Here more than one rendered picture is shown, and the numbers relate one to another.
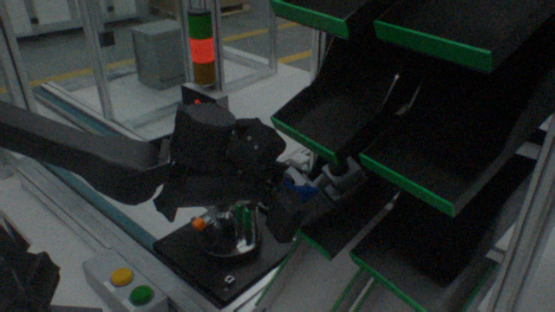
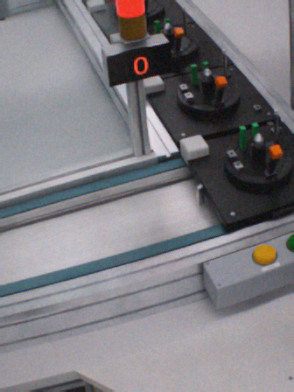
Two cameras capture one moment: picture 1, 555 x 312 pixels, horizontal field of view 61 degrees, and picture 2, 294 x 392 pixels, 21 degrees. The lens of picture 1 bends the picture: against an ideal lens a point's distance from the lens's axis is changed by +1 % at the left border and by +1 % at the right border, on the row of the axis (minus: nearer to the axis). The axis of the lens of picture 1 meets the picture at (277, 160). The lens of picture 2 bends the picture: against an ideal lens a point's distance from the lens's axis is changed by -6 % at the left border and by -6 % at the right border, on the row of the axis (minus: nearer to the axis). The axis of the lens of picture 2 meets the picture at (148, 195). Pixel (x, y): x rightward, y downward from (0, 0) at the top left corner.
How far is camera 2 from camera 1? 1.30 m
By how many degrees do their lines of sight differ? 47
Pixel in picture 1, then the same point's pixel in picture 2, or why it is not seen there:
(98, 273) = (245, 275)
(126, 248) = (213, 250)
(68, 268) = (153, 340)
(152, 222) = (149, 239)
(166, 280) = (282, 227)
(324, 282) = not seen: outside the picture
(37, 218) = (22, 361)
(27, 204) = not seen: outside the picture
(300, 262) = not seen: outside the picture
